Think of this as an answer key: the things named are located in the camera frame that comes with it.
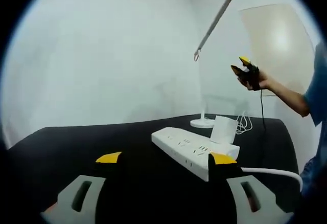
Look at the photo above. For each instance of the white desk lamp plug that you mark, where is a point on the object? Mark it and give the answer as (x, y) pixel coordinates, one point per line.
(222, 129)

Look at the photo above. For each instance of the white desk lamp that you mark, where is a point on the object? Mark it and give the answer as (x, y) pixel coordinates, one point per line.
(216, 22)

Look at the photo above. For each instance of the person's left hand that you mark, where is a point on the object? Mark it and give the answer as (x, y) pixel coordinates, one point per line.
(51, 207)

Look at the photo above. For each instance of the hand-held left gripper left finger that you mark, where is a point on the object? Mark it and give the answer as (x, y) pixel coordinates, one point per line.
(76, 196)

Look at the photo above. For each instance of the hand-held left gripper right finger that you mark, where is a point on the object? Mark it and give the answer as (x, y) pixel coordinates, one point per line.
(260, 196)

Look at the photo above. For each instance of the person's right hand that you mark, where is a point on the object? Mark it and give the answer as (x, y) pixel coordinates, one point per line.
(265, 82)

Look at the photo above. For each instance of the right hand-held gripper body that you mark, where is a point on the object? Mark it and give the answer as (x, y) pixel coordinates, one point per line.
(254, 79)

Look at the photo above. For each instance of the white power strip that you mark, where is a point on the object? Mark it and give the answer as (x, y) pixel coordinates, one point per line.
(178, 142)

